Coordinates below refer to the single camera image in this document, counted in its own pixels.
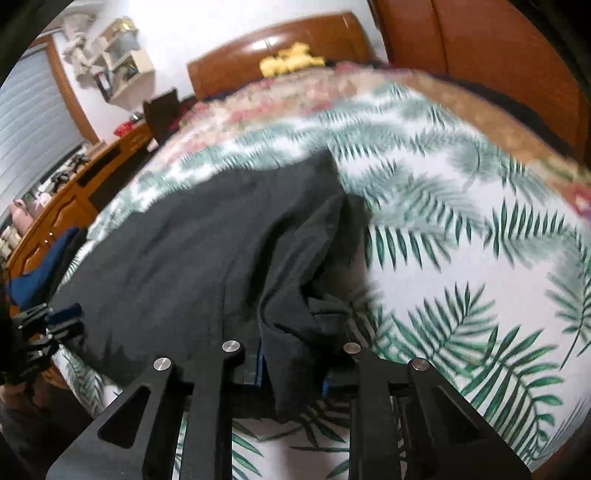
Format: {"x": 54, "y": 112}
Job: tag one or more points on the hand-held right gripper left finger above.
{"x": 226, "y": 376}

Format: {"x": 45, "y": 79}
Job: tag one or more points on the red basket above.
{"x": 123, "y": 129}

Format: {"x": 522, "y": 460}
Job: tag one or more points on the white wall shelf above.
{"x": 127, "y": 69}

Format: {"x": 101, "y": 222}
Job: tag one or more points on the person's left hand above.
{"x": 16, "y": 397}

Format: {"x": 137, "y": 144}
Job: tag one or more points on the wooden bed with floral sheets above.
{"x": 461, "y": 277}

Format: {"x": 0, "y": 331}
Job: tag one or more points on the dark wooden chair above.
{"x": 161, "y": 115}

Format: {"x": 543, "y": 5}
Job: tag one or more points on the white cloth bundle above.
{"x": 76, "y": 44}

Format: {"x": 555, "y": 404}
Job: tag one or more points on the wooden louvred wardrobe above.
{"x": 485, "y": 41}

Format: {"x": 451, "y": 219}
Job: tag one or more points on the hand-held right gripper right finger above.
{"x": 364, "y": 376}

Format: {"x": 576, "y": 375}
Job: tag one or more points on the yellow plush toy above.
{"x": 291, "y": 60}

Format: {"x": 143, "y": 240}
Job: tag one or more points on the black shirt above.
{"x": 207, "y": 254}

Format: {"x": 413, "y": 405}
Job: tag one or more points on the floral quilt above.
{"x": 258, "y": 99}

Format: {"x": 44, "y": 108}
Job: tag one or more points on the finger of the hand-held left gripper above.
{"x": 64, "y": 333}
{"x": 64, "y": 314}

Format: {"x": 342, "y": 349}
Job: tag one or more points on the wooden window frame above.
{"x": 74, "y": 92}

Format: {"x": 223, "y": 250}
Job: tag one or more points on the wooden desk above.
{"x": 69, "y": 203}

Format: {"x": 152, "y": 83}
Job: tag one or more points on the grey window blind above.
{"x": 32, "y": 138}

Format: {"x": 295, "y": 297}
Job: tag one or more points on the blue cloth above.
{"x": 41, "y": 272}

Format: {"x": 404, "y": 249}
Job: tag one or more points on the wooden bed headboard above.
{"x": 240, "y": 55}

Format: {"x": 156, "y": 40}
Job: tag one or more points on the dark desk clutter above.
{"x": 55, "y": 177}

